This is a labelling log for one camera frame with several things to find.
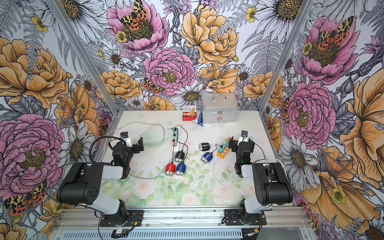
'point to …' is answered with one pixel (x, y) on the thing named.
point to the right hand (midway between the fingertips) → (239, 140)
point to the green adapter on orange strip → (224, 145)
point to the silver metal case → (219, 107)
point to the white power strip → (178, 145)
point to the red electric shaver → (170, 169)
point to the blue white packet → (199, 120)
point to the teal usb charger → (175, 132)
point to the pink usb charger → (175, 142)
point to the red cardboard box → (189, 113)
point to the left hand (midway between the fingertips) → (135, 141)
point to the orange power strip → (223, 154)
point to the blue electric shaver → (180, 169)
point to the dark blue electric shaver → (207, 157)
